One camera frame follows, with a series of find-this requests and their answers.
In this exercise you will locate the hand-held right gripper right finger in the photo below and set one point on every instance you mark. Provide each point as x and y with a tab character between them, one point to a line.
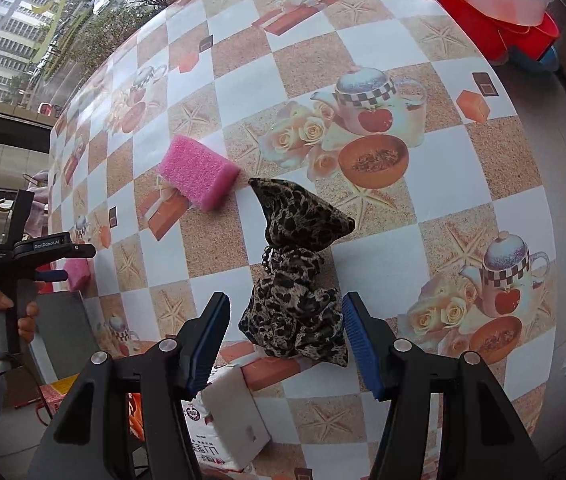
363	345

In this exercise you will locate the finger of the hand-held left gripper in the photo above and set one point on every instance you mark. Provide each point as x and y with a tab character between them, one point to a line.
85	250
55	275

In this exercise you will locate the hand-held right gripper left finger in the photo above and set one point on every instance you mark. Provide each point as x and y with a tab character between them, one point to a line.
208	345

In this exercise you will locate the small pink sponge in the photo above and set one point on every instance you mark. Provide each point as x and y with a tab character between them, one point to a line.
79	275

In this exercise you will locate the leopard print scrunchie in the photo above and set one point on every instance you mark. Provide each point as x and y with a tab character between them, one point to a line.
293	300

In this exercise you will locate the large pink sponge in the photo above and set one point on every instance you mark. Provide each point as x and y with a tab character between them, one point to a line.
198	170

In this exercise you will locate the grey container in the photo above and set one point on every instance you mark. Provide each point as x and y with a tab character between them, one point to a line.
63	330

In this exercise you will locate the pink fuzzy cloth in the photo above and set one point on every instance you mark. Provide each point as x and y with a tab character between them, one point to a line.
39	200

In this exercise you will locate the floral tissue pack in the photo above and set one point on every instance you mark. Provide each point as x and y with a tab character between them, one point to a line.
233	415

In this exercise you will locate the checkered printed tablecloth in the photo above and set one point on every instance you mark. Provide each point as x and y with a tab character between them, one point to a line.
393	270

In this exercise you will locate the patterned box with yellow label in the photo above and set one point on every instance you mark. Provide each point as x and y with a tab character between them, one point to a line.
63	385

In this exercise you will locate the red plastic bucket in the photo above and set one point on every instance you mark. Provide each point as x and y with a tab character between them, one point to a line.
473	30

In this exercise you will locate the blue plastic basin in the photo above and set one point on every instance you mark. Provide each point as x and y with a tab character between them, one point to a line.
550	60

